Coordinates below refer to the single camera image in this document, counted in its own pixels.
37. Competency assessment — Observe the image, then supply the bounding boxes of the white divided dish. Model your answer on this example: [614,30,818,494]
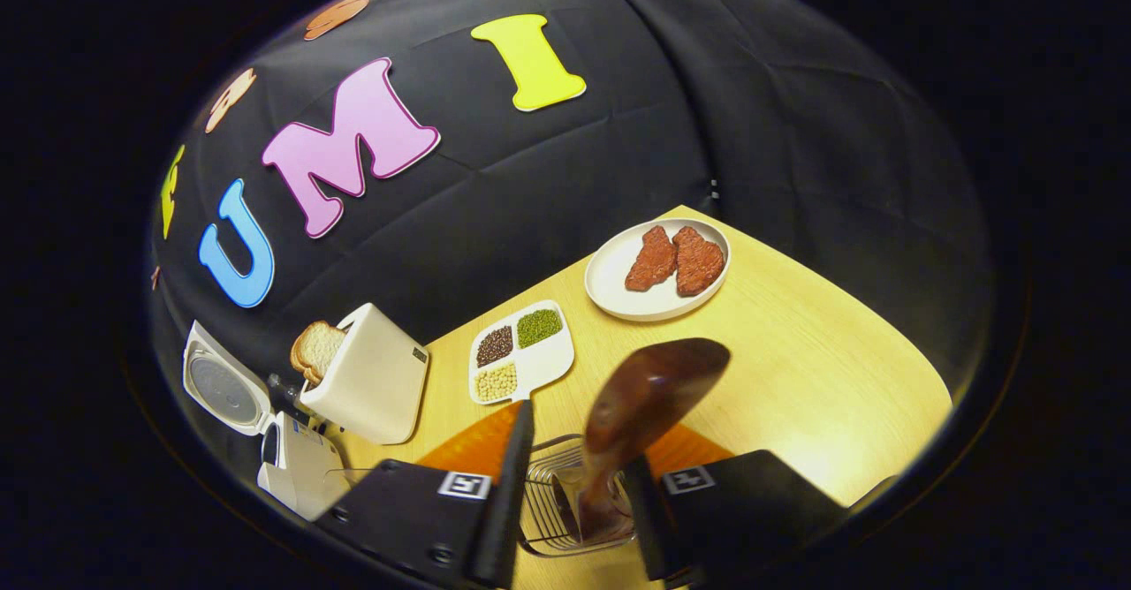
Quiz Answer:
[468,299,575,405]

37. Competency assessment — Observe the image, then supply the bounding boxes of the clear glass bottle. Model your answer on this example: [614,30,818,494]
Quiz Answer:
[268,374,310,423]

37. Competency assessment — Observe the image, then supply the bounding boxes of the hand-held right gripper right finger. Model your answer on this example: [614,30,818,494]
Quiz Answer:
[623,422,849,586]

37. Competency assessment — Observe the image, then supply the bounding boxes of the black backdrop cloth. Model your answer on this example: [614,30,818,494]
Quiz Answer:
[146,0,995,450]

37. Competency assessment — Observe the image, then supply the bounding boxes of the red meat piece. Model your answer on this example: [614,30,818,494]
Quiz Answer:
[673,226,726,298]
[625,225,679,292]

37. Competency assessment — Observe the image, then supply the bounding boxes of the toasted bread slice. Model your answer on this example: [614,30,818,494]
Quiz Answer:
[290,321,347,386]

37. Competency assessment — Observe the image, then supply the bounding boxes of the white rice cooker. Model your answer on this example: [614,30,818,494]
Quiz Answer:
[182,321,350,522]

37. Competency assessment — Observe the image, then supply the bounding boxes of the white round plate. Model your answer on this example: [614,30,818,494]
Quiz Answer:
[584,218,732,322]

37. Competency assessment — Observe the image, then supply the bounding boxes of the white toaster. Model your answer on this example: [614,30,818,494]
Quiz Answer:
[300,303,430,445]

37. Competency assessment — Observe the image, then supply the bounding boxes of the green beans pile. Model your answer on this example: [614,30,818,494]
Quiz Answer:
[517,308,563,349]

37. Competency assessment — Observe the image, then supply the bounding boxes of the red beans pile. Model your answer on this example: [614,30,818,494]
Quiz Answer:
[476,326,514,367]

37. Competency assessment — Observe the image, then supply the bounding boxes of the yellow soybeans pile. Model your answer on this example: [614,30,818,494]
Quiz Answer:
[475,362,519,402]

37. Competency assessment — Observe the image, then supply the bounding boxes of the wire chopstick holder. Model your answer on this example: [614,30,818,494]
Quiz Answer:
[517,434,637,558]

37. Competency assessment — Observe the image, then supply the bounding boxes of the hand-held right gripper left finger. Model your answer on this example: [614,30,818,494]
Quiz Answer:
[314,400,535,589]

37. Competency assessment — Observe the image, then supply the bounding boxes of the wooden spoon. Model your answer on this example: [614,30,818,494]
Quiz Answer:
[565,337,732,542]

